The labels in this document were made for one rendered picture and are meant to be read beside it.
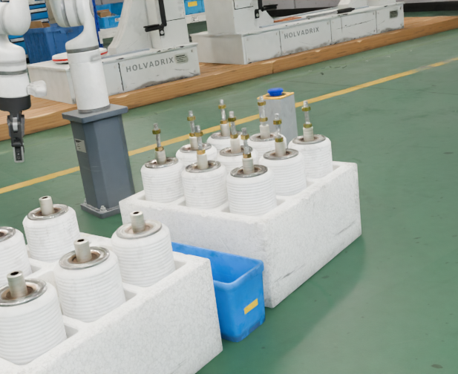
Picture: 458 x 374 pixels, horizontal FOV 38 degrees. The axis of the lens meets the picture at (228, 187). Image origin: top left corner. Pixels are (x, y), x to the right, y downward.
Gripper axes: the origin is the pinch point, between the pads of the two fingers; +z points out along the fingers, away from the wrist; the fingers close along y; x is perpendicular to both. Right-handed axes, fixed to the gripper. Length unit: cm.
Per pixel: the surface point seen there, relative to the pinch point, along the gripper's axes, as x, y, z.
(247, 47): 128, -229, 14
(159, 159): 30.0, 22.4, -3.3
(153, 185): 28.0, 25.4, 1.3
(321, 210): 62, 39, 5
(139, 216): 20, 60, -7
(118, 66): 46, -196, 17
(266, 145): 55, 21, -5
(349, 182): 72, 31, 2
